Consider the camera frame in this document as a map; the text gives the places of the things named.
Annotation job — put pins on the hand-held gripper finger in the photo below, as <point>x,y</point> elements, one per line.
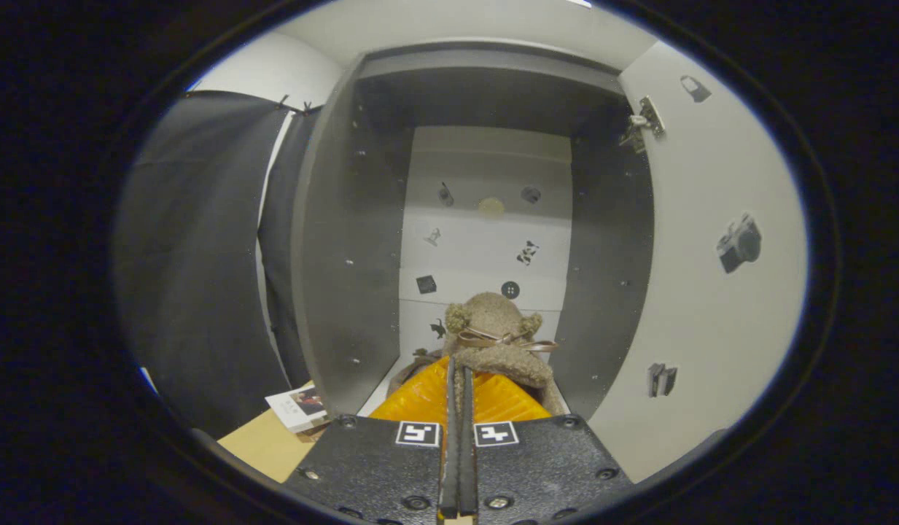
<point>467,452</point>
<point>449,452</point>

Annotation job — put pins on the fuzzy brown shoe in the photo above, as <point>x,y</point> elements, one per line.
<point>414,364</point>
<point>496,321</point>

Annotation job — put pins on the dark grey shoe cabinet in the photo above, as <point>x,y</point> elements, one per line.
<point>347,255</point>

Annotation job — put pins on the light grey shoe cabinet door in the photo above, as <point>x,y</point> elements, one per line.
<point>697,328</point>

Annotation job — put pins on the metal door hinge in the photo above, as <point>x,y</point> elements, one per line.
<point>642,124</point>

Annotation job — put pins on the white printed booklet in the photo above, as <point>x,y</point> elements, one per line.
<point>297,408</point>

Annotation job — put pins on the black backdrop cloth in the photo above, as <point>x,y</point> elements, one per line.
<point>194,255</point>

